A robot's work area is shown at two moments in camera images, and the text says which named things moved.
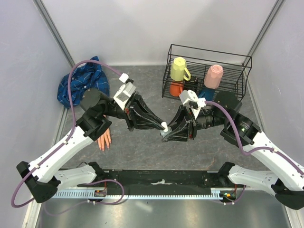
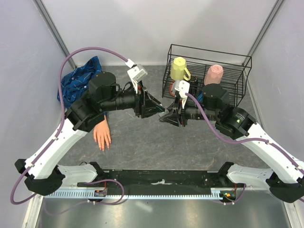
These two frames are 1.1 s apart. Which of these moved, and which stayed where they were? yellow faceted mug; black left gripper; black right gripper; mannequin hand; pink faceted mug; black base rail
Moved: black left gripper; black right gripper
Stayed: yellow faceted mug; pink faceted mug; black base rail; mannequin hand
